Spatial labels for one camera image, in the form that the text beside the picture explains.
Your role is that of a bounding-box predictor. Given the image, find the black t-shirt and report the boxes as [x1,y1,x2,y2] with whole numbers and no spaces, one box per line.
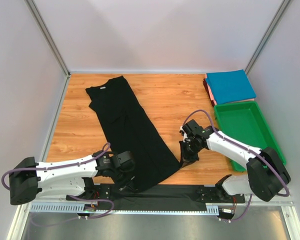
[85,76,180,193]

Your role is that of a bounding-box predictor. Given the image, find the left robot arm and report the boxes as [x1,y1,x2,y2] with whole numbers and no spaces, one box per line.
[8,150,136,206]

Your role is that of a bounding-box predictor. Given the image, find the left aluminium frame post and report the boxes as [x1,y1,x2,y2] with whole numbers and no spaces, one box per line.
[24,0,70,74]

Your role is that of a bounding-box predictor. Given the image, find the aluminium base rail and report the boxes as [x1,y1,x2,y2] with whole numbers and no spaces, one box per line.
[19,184,295,207]

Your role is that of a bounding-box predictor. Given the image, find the right aluminium frame post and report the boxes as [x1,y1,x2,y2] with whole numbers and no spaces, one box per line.
[244,0,293,75]

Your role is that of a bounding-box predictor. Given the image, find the dark red folded t-shirt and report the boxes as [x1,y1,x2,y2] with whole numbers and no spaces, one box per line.
[203,78,209,93]

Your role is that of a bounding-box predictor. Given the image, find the slotted cable duct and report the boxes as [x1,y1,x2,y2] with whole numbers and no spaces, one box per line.
[29,202,234,216]

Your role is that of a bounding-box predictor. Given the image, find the pink folded t-shirt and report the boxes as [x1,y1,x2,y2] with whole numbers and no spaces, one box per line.
[206,85,255,107]

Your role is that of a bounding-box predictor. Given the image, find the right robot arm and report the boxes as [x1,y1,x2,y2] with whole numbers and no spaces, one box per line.
[180,119,291,202]

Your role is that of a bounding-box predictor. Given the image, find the aluminium frame post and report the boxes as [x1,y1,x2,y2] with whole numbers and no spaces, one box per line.
[244,0,293,75]
[24,0,70,74]

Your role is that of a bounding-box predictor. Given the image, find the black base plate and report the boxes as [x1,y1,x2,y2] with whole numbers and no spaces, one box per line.
[77,184,246,211]

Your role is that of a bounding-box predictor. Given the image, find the green plastic tray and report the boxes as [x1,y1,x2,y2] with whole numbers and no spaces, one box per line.
[213,101,287,165]

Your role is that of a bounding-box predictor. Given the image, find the blue folded t-shirt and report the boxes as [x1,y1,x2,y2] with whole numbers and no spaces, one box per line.
[206,69,257,105]

